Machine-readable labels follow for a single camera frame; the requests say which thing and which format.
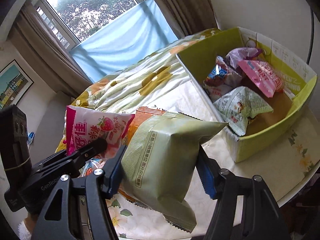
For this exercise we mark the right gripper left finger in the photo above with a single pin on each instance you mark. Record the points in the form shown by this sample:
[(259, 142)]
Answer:
[(60, 217)]

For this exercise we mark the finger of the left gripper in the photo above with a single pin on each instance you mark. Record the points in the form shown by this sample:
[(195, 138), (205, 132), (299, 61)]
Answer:
[(80, 156)]

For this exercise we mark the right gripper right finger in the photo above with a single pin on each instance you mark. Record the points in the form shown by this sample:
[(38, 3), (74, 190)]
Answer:
[(245, 207)]

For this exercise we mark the pink strawberry snack bag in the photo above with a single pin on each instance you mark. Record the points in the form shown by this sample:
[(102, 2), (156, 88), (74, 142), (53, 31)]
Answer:
[(86, 125)]

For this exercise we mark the orange snack bag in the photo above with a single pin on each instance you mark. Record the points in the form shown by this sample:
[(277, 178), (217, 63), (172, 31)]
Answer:
[(142, 114)]

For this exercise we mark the pale green snack bag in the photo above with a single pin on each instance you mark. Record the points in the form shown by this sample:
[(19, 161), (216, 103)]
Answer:
[(159, 163)]

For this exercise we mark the floral cream tablecloth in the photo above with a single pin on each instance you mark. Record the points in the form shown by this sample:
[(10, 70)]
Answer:
[(286, 165)]

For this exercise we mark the framed houses picture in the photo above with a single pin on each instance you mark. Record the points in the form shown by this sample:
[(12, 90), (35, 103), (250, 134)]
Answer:
[(15, 82)]

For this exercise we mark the white green snack bag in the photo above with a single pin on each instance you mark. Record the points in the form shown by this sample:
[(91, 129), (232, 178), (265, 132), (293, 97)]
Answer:
[(240, 104)]

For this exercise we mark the green striped floral duvet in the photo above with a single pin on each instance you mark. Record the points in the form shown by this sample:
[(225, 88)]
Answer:
[(159, 81)]

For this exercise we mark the green cardboard box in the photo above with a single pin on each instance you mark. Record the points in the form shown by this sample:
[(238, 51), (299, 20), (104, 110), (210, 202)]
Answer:
[(248, 81)]

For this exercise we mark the pink snack packet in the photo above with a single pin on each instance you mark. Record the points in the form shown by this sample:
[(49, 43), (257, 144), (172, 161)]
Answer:
[(262, 74)]

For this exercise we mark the brown left curtain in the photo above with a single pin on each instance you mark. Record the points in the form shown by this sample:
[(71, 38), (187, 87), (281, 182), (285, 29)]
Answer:
[(42, 50)]

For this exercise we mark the brown curtain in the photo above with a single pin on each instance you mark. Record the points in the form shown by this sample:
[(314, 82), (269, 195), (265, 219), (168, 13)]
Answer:
[(42, 50), (187, 17)]

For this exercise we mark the red white snack bag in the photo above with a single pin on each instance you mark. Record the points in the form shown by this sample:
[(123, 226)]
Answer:
[(221, 80)]

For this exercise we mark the light blue cloth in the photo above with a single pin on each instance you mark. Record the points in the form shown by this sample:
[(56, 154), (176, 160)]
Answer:
[(128, 39)]

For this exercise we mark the purple snack bag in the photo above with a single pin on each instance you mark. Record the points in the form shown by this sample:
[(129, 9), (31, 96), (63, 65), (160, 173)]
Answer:
[(243, 53)]

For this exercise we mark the brown right curtain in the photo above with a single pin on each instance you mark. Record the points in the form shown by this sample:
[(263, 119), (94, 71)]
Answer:
[(187, 17)]

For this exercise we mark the black mounted camera box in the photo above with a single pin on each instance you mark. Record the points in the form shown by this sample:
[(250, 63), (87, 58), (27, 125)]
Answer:
[(14, 149)]

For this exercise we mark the blue white wall device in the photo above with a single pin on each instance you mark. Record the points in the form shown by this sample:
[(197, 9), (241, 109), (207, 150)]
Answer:
[(31, 136)]

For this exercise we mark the white window frame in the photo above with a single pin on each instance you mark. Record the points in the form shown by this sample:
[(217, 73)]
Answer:
[(73, 21)]

